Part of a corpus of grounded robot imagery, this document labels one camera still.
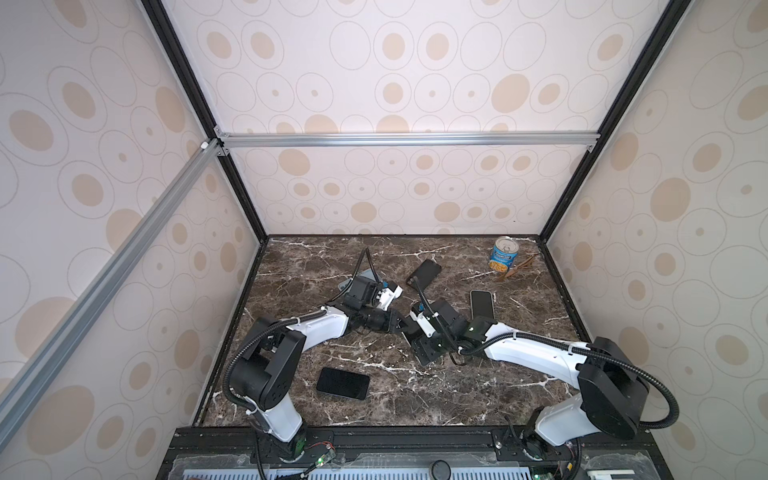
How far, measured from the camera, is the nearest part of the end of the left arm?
0.78 metres

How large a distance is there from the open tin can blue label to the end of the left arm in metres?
0.48

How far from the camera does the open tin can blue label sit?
1.05 m
